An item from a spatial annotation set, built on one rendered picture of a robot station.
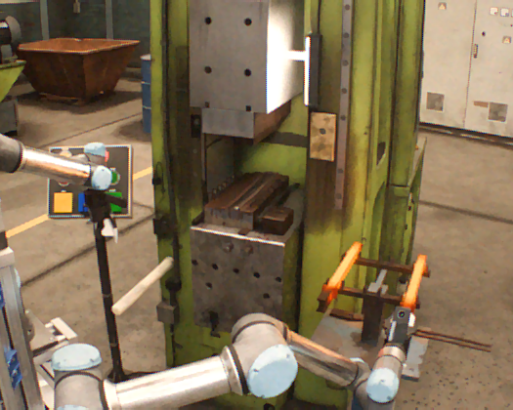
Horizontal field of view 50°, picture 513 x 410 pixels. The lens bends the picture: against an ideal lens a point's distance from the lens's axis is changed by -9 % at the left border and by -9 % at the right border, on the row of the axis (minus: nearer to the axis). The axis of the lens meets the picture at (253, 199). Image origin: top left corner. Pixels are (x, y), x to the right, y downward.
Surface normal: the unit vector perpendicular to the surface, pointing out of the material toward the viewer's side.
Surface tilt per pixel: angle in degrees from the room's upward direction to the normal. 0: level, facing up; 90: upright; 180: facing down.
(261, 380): 89
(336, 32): 90
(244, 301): 90
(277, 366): 89
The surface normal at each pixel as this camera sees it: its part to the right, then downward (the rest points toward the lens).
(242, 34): -0.36, 0.35
